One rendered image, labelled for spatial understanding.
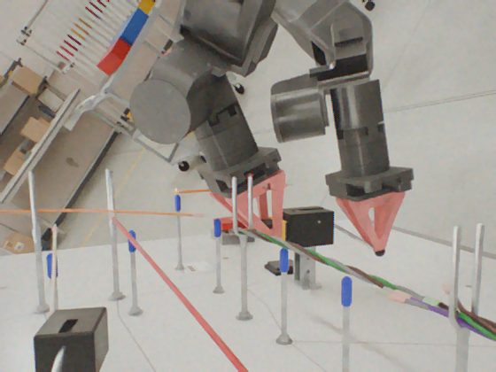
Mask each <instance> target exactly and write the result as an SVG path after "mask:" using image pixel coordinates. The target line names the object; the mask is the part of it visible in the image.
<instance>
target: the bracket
mask: <svg viewBox="0 0 496 372"><path fill-rule="evenodd" d="M315 266H316V260H314V259H312V258H309V257H306V256H304V255H301V254H298V253H296V252H293V277H290V278H287V280H288V281H290V282H291V283H293V284H295V285H296V286H298V287H299V288H301V289H302V290H304V291H307V290H313V289H320V288H322V286H321V285H320V284H318V283H316V282H315Z"/></svg>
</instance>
